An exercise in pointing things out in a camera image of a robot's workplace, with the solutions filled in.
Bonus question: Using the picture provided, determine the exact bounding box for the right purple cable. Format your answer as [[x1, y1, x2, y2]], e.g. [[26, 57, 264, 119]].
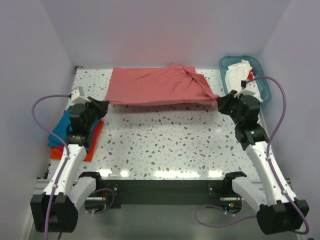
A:
[[194, 76, 311, 235]]

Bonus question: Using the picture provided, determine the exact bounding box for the salmon pink t shirt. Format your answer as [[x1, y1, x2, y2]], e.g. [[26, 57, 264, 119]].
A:
[[104, 64, 219, 106]]

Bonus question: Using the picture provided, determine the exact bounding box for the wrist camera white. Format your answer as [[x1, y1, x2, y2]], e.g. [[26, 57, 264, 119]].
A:
[[235, 85, 261, 99], [70, 86, 89, 104]]

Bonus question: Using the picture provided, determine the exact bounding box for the folded orange t shirt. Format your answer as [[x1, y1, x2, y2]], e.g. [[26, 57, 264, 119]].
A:
[[50, 120, 104, 162]]

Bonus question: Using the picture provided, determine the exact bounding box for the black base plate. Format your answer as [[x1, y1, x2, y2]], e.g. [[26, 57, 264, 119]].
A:
[[84, 180, 243, 214]]

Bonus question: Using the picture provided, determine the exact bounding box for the aluminium rail frame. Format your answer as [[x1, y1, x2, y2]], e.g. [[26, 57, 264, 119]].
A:
[[18, 159, 300, 240]]

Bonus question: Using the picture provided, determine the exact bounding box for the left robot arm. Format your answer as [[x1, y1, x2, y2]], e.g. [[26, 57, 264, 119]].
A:
[[30, 97, 109, 237]]

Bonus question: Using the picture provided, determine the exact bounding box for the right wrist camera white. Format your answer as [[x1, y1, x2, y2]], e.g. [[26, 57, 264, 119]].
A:
[[235, 85, 261, 99]]

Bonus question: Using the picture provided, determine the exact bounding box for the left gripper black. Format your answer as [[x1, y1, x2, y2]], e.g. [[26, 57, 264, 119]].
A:
[[82, 96, 109, 131]]

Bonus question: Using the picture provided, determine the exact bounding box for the white t shirt in bin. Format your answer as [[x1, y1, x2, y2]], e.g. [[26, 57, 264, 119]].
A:
[[224, 59, 255, 93]]

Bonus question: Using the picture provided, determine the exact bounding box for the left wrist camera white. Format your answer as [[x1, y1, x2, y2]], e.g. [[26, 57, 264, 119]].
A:
[[70, 86, 89, 104]]

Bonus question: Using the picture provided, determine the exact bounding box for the folded teal t shirt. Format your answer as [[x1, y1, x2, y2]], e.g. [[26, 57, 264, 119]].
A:
[[47, 106, 71, 147]]

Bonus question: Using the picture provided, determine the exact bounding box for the purple cable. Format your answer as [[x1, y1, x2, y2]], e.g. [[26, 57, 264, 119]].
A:
[[194, 76, 311, 235], [32, 93, 116, 240]]

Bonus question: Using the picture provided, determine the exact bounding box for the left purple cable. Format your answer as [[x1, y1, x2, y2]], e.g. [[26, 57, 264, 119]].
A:
[[32, 93, 116, 240]]

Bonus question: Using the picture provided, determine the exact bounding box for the teal plastic bin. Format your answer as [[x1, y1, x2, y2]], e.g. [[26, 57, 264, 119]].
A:
[[219, 55, 272, 105]]

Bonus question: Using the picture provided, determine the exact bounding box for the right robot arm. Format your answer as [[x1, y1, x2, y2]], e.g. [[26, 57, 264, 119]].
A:
[[216, 90, 309, 235]]

